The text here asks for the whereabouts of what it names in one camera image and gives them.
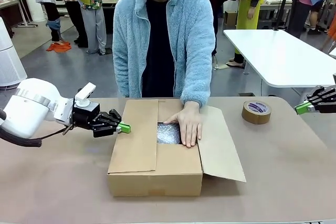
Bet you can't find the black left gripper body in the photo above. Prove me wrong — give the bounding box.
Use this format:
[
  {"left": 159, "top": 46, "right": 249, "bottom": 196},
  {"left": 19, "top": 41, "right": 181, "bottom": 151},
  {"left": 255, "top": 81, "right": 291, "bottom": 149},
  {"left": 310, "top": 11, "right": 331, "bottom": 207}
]
[{"left": 70, "top": 102, "right": 102, "bottom": 131}]

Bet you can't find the brown cardboard box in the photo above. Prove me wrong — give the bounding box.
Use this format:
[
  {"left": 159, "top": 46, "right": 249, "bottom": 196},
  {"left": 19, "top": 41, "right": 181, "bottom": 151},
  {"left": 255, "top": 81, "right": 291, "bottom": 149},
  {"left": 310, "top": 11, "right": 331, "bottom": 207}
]
[{"left": 107, "top": 98, "right": 247, "bottom": 198}]

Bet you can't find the left forearm in blue sleeve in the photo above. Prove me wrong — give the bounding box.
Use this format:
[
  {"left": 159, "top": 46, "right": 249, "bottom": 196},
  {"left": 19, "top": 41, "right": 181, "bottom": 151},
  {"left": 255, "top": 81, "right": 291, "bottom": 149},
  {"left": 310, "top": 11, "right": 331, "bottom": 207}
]
[{"left": 180, "top": 58, "right": 214, "bottom": 108}]

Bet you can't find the clear bubble wrap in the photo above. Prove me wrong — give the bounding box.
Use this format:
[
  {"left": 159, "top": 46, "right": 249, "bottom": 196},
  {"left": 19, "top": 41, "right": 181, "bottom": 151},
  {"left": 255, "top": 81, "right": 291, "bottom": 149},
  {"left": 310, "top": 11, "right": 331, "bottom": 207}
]
[{"left": 156, "top": 121, "right": 184, "bottom": 146}]

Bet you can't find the person's left hand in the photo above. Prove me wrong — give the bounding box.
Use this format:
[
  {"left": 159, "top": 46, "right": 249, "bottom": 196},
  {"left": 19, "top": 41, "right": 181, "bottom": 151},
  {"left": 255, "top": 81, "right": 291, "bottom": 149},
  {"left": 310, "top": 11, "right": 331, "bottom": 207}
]
[{"left": 163, "top": 100, "right": 203, "bottom": 149}]

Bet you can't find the brown packing tape roll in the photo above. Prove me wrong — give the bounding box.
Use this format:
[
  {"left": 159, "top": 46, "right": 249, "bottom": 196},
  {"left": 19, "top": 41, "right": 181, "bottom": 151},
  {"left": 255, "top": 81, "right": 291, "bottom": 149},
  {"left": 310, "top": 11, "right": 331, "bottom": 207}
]
[{"left": 241, "top": 100, "right": 272, "bottom": 125}]

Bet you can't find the orange cloth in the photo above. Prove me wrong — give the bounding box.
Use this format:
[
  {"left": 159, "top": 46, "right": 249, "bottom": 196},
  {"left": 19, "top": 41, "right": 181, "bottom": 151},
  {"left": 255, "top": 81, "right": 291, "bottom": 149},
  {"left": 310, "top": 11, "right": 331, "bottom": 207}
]
[{"left": 46, "top": 41, "right": 72, "bottom": 52}]

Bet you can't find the figure in pink and blue garments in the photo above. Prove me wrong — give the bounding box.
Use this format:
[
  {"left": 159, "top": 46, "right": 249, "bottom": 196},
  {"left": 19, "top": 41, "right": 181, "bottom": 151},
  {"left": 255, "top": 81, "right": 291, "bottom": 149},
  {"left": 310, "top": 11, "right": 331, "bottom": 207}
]
[{"left": 287, "top": 0, "right": 329, "bottom": 39}]

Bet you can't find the black stand pole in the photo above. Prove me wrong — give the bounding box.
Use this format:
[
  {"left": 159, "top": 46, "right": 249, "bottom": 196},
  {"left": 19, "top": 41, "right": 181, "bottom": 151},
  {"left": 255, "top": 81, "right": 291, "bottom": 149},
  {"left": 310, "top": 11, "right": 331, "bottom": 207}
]
[{"left": 272, "top": 0, "right": 293, "bottom": 31}]

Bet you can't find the mannequin in yellow vest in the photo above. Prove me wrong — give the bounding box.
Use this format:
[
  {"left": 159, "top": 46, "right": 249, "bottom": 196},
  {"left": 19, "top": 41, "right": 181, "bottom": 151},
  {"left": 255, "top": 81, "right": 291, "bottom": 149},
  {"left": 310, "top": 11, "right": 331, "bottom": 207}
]
[{"left": 64, "top": 0, "right": 111, "bottom": 55}]

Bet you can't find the person in plaid shirt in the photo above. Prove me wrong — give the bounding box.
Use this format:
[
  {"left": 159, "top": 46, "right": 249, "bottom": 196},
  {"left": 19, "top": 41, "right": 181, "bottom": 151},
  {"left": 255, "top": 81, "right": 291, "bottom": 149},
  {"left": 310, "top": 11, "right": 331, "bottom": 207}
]
[{"left": 39, "top": 0, "right": 89, "bottom": 48}]

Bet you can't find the mannequin with blue cloth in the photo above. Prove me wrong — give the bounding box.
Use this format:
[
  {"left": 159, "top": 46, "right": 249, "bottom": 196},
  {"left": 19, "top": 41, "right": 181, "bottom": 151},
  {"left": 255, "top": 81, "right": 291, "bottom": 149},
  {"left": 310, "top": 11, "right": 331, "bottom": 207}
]
[{"left": 22, "top": 0, "right": 63, "bottom": 44}]

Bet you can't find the person in blue fleece jacket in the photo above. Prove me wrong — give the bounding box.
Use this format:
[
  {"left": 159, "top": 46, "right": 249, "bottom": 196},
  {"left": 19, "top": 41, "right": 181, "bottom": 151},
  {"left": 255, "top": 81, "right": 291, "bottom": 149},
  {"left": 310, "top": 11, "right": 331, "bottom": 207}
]
[{"left": 112, "top": 0, "right": 217, "bottom": 109}]

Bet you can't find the black left arm cable sleeve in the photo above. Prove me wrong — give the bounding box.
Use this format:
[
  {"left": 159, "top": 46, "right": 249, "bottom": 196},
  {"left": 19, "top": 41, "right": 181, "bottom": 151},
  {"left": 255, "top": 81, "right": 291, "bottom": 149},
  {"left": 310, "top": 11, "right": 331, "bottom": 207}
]
[{"left": 0, "top": 108, "right": 69, "bottom": 148}]

